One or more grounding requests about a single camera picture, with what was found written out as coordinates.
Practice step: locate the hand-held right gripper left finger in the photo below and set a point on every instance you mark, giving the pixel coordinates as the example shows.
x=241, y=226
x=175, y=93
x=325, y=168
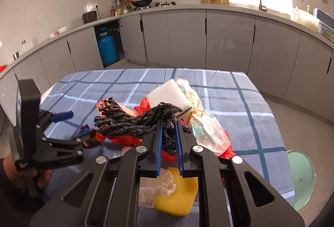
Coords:
x=159, y=148

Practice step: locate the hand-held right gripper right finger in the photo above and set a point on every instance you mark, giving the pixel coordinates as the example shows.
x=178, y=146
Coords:
x=179, y=148

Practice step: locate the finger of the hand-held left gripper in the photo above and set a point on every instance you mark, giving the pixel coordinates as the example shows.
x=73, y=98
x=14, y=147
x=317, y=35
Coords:
x=86, y=135
x=62, y=116

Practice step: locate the red plastic bag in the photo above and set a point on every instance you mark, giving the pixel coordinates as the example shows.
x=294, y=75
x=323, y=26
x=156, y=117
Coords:
x=125, y=139

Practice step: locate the printed clear plastic bag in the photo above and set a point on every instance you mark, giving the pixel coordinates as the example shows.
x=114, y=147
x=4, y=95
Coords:
x=208, y=127

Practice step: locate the black knitted glove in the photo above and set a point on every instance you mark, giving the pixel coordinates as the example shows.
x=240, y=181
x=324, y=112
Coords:
x=125, y=122

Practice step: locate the white foam block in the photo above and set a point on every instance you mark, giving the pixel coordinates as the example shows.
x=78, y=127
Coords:
x=169, y=93

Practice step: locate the mint green round bin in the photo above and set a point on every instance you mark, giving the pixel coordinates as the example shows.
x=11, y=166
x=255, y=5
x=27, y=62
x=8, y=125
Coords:
x=300, y=177

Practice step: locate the person's left hand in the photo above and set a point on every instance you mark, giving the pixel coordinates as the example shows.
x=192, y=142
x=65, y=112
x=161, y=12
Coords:
x=45, y=177

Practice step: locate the clear crumpled plastic wrap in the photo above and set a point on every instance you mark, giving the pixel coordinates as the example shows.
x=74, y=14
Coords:
x=161, y=182

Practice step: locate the yellow sponge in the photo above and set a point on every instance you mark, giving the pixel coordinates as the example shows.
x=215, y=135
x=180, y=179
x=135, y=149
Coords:
x=172, y=203

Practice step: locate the blue checked tablecloth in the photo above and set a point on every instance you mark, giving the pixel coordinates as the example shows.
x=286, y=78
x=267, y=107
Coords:
x=234, y=101

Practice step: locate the blue gas cylinder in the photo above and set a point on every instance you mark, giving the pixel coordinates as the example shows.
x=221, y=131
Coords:
x=107, y=47

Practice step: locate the grey kitchen base cabinets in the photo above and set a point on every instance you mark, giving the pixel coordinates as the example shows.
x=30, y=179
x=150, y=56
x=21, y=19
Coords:
x=182, y=33

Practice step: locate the metal spice rack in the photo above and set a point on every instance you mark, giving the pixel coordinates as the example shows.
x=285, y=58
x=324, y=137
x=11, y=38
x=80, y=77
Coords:
x=124, y=0

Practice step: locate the black wok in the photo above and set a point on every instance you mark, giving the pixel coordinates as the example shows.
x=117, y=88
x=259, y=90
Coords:
x=142, y=2

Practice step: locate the gas stove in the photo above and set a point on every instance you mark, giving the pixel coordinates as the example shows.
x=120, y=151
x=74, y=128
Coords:
x=164, y=4

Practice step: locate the white plastic basin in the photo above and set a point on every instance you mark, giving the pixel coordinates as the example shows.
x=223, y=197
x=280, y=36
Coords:
x=304, y=18

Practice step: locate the blue dish rack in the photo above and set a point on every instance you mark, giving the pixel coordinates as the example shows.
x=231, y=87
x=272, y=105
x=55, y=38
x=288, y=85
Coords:
x=325, y=23

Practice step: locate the wall socket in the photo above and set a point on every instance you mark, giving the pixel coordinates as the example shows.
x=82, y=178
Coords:
x=91, y=7

